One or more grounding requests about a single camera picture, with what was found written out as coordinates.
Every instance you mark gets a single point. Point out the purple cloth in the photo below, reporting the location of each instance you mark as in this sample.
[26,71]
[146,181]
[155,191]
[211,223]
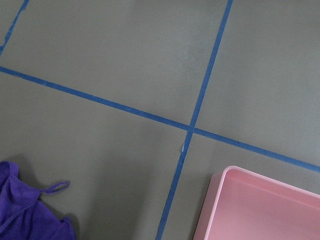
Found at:
[22,214]

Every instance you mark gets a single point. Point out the pink plastic bin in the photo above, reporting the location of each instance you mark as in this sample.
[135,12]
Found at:
[242,205]

